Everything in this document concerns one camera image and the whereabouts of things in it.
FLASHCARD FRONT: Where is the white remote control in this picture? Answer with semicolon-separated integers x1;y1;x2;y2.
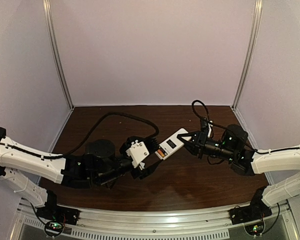
155;128;188;161

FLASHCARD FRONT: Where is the orange AAA battery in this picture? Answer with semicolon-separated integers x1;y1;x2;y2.
157;148;166;158

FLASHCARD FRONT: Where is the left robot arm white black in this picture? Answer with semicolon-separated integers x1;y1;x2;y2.
0;127;159;208

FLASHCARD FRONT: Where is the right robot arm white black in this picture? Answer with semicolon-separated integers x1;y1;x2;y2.
177;124;300;208

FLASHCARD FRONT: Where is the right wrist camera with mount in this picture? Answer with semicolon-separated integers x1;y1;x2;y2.
200;118;214;139

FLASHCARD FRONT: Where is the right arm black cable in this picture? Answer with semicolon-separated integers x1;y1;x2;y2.
191;99;300;153

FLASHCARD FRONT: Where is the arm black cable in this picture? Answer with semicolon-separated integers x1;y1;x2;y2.
191;99;300;153
0;111;160;161

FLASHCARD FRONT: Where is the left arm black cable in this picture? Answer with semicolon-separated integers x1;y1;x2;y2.
0;111;160;161

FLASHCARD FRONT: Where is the curved aluminium front rail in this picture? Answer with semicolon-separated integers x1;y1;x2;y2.
7;199;300;240

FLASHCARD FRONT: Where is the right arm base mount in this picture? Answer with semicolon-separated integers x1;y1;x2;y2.
229;200;272;237

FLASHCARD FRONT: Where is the right aluminium frame post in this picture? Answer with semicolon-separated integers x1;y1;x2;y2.
231;0;263;111

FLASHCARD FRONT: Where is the aluminium frame post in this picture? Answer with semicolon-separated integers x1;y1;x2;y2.
231;0;263;111
42;0;75;111

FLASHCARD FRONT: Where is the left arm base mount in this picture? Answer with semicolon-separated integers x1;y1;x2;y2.
35;190;81;239

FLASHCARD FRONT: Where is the left aluminium frame post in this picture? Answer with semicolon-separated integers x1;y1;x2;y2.
42;0;75;111

